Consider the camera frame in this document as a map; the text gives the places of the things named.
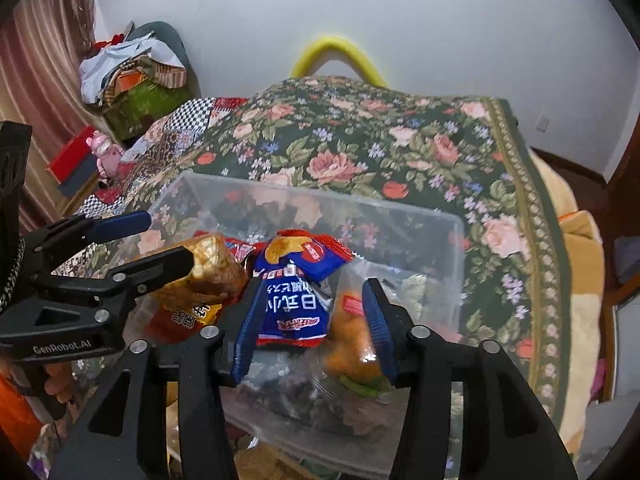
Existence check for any blue snack packet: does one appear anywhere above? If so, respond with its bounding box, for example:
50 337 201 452
252 232 354 349

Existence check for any yellow foam tube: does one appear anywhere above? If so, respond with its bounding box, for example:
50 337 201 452
290 35 388 88

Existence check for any beige blanket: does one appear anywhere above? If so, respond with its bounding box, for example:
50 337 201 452
530 147 622 480

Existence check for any person's left hand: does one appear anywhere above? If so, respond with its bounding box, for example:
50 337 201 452
42 362 76 403

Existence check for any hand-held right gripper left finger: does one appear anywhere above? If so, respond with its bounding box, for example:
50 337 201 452
47 274 266 480

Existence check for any dark snack packet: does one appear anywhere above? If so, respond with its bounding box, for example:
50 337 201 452
240 360 353 433

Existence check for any golden brown snack packet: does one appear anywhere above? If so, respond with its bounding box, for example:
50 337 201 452
144 233 249 346

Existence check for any checkered patchwork quilt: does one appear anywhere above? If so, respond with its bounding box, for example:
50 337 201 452
82 96 251 221

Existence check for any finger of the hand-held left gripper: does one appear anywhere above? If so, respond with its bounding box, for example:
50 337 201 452
0 246 196 363
22 211 152 281

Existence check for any pile of clothes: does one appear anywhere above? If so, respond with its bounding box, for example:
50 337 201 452
80 20 191 108

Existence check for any pink plush toy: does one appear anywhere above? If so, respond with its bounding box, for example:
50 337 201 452
86 130 124 182

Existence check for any red box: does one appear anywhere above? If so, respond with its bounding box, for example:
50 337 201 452
46 126 101 198

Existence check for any green box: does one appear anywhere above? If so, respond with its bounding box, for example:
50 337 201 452
102 80 191 142

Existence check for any clear plastic container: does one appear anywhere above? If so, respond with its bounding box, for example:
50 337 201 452
107 170 468 478

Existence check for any wooden furniture frame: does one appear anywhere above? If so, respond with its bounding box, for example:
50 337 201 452
597 105 640 406

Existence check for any clear packet of orange snacks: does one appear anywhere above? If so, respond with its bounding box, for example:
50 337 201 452
322 270 397 397

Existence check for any red snack packet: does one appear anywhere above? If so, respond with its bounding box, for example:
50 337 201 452
222 237 268 273

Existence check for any striped pink curtain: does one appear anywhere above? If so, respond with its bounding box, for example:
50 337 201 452
0 0 108 236

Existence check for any floral blanket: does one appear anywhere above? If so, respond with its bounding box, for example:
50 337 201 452
107 76 573 441

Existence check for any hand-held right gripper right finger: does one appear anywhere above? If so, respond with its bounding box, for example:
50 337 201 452
361 277 578 480

